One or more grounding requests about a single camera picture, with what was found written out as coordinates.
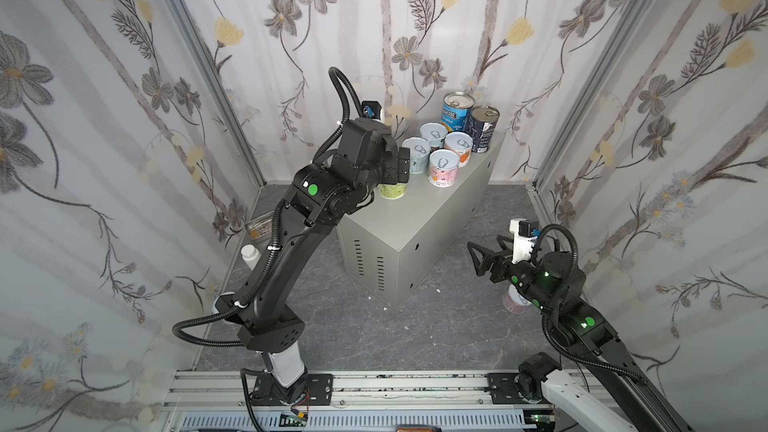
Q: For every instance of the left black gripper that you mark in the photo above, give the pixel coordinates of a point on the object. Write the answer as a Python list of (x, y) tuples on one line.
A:
[(399, 166)]

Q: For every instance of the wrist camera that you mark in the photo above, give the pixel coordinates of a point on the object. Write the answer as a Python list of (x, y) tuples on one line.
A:
[(524, 234), (371, 110)]

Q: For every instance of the metal tray with contents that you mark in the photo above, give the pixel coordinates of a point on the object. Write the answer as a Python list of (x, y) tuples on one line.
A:
[(259, 229)]

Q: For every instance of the orange can white lid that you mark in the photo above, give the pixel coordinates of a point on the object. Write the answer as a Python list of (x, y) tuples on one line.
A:
[(461, 144)]

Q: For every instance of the light teal can white lid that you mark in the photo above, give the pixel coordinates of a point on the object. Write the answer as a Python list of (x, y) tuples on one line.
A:
[(420, 150)]

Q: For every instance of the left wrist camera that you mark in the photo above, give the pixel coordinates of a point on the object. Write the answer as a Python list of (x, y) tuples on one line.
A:
[(371, 110)]

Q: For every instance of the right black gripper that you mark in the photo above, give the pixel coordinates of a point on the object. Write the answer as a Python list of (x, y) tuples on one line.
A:
[(497, 264)]

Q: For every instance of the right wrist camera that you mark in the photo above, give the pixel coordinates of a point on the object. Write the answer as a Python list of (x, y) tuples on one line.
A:
[(524, 234)]

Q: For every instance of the dark navy food can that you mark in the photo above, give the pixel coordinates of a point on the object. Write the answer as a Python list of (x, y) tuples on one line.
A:
[(480, 124)]

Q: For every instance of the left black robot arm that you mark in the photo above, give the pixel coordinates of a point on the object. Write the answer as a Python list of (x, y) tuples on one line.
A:
[(360, 155)]

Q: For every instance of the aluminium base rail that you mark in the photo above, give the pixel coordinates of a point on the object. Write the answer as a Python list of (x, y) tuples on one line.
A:
[(394, 401)]

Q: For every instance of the blue soup can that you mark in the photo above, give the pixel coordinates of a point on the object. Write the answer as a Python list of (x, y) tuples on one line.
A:
[(456, 106)]

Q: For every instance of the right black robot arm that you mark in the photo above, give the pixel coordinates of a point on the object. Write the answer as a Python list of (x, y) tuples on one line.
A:
[(542, 265)]

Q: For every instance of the white plastic bottle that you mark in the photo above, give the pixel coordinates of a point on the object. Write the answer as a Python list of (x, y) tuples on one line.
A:
[(250, 255)]

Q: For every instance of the pale pink can white lid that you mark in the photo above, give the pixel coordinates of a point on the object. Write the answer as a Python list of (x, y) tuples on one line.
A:
[(514, 302)]

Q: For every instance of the green can white lid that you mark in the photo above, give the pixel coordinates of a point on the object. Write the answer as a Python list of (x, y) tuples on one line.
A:
[(392, 191)]

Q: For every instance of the yellow can white lid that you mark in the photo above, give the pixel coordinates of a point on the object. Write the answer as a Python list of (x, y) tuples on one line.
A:
[(223, 302)]

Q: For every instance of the grey metal cabinet box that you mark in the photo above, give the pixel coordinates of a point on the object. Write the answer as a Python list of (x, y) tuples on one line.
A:
[(390, 246)]

